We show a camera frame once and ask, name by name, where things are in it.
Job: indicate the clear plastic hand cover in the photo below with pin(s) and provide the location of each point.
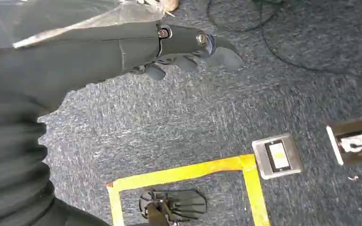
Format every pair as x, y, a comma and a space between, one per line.
131, 12

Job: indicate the ribbed grey left arm sleeve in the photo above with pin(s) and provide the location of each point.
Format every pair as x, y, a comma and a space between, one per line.
9, 174

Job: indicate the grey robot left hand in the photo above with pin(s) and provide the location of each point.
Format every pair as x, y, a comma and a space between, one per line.
99, 53

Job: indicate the yellow floor tape outline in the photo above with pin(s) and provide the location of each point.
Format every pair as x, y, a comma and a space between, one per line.
181, 173

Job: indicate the silver closed floor socket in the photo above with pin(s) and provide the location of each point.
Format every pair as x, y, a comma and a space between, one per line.
276, 156

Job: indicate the white plug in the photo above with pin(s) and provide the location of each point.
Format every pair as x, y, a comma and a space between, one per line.
357, 143

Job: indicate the brown open floor socket box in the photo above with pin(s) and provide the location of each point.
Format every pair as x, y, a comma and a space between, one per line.
356, 156

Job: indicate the small white scrap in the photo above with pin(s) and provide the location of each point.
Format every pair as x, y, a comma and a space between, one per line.
353, 178

